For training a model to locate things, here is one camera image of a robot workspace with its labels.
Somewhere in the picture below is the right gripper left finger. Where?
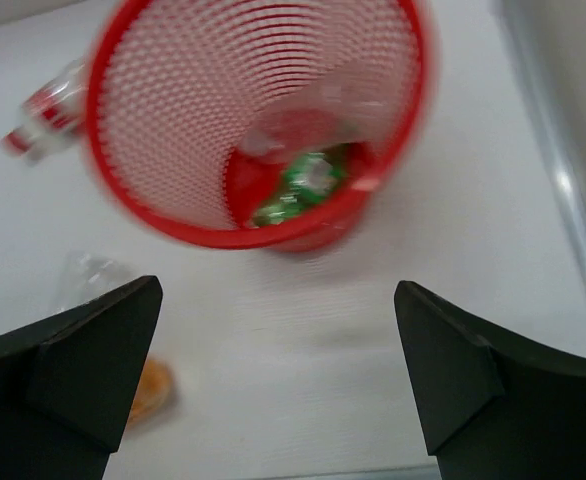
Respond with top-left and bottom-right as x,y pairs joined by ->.
0,276 -> 163,479

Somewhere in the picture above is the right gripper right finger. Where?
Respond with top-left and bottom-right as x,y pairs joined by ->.
394,281 -> 586,479

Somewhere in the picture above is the large clear plastic bottle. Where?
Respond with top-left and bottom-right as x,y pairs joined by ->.
50,251 -> 135,314

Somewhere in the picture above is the green plastic bottle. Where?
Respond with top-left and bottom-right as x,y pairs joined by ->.
247,143 -> 352,228

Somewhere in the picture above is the red label clear bottle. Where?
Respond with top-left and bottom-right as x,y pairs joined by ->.
1,58 -> 87,162

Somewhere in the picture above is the orange juice bottle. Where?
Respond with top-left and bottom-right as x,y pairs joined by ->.
126,357 -> 174,429

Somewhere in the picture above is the red mesh plastic bin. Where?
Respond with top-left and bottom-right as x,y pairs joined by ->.
84,1 -> 433,252

